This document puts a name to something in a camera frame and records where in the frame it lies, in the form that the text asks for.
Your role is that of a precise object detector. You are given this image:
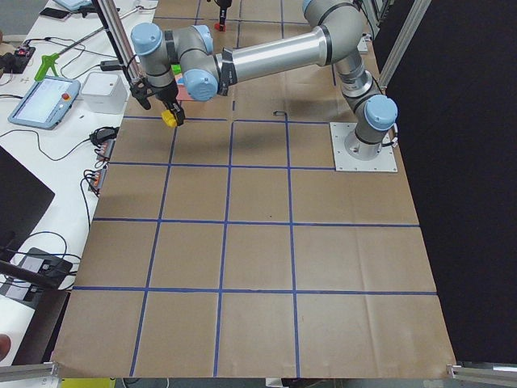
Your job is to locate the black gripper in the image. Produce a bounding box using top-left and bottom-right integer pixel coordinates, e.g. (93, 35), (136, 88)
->
(130, 77), (185, 126)
(215, 0), (233, 25)

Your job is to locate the yellow toy block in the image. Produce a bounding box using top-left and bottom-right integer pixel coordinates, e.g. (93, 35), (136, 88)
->
(161, 110), (178, 128)

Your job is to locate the red toy block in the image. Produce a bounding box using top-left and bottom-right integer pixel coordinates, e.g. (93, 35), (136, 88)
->
(214, 23), (226, 32)

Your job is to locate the green toy block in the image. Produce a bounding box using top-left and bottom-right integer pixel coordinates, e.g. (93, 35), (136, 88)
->
(171, 65), (182, 75)

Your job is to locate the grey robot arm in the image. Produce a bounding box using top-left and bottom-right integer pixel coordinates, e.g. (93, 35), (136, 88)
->
(131, 1), (398, 146)

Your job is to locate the pink plastic box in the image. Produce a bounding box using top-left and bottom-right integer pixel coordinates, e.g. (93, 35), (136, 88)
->
(174, 72), (194, 101)

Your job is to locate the white power box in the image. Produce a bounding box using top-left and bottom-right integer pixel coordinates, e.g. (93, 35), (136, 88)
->
(81, 72), (128, 115)

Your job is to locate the black power brick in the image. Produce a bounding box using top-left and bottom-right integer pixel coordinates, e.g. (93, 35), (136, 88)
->
(99, 60), (124, 71)

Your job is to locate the teach pendant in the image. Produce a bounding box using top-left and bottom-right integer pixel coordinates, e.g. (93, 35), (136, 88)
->
(8, 76), (81, 130)

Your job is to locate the black laptop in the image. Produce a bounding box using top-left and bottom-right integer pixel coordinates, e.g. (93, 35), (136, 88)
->
(1, 148), (55, 261)

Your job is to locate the aluminium frame post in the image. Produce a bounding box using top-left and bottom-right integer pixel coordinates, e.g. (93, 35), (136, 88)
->
(92, 0), (140, 85)

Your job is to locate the green handled tool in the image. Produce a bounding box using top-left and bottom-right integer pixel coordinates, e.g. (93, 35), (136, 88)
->
(34, 53), (60, 82)

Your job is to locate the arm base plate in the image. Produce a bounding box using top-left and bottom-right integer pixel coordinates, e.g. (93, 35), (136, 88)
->
(329, 122), (398, 173)
(357, 27), (371, 55)

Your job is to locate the left side frame post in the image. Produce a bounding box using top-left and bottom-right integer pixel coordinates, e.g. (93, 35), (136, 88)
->
(378, 0), (431, 90)

